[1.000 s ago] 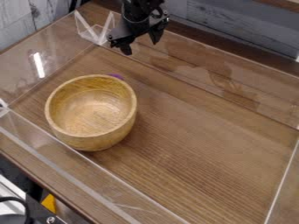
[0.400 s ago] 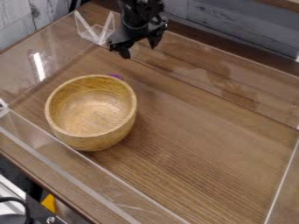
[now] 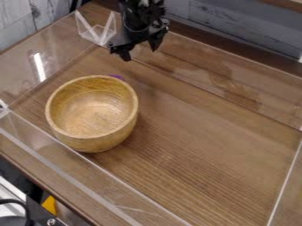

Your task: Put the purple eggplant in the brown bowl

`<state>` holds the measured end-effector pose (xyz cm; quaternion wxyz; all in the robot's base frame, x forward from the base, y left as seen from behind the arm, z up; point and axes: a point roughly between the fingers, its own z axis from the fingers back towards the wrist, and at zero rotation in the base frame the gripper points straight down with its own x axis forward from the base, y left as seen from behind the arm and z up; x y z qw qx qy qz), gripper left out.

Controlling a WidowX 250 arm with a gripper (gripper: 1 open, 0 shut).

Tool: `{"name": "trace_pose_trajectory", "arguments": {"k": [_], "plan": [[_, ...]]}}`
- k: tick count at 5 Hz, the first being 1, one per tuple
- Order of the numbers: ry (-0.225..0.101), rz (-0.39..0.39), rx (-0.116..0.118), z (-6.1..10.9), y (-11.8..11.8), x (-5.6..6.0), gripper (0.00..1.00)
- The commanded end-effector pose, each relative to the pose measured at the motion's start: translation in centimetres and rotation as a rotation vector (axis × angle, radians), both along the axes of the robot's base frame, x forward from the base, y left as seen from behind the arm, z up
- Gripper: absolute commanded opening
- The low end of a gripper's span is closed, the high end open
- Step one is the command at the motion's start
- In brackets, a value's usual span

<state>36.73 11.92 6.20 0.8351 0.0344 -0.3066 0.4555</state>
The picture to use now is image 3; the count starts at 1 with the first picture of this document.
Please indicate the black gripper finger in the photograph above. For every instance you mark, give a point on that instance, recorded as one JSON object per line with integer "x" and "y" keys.
{"x": 125, "y": 54}
{"x": 156, "y": 38}

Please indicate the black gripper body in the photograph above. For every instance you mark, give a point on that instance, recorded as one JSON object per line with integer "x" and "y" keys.
{"x": 129, "y": 38}

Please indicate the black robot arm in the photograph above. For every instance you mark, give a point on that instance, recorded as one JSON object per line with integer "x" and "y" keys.
{"x": 144, "y": 23}

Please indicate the purple eggplant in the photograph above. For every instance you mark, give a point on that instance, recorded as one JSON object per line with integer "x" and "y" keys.
{"x": 118, "y": 77}

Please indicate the brown wooden bowl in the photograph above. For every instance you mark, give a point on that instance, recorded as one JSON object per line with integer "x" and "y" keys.
{"x": 92, "y": 113}

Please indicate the clear acrylic tray walls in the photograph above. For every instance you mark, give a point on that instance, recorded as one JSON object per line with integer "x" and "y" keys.
{"x": 213, "y": 158}

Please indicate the black device with yellow label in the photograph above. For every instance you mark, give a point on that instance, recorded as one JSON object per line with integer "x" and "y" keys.
{"x": 43, "y": 212}

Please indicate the clear acrylic corner bracket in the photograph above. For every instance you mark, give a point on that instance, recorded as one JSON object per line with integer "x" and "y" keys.
{"x": 98, "y": 34}

